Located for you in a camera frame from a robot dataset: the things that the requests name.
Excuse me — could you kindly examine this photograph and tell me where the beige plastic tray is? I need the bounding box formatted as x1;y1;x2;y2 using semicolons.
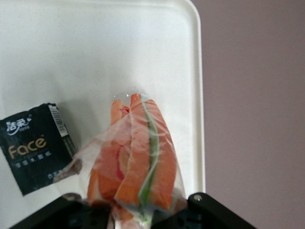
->
0;0;207;229

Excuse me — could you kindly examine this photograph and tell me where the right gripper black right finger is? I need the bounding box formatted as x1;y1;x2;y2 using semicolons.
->
152;191;260;229

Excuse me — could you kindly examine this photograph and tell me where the black Face tissue pack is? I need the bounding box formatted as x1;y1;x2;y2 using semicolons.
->
0;103;83;197

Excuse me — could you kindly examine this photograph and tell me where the brown table cover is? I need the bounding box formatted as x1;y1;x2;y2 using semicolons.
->
192;0;305;229

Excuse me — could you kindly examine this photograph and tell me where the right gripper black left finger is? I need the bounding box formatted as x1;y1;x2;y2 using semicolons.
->
8;192;113;229

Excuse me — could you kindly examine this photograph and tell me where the triangle sandwich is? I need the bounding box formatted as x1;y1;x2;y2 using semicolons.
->
71;91;189;229

